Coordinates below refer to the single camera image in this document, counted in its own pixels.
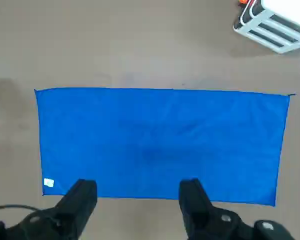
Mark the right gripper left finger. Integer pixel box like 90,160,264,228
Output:
0,178,99,240

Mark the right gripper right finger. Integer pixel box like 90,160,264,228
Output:
178,177,300,240

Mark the blue towel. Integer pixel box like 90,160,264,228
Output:
34,86,296,208

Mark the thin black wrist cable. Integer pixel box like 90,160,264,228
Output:
0,203,45,216

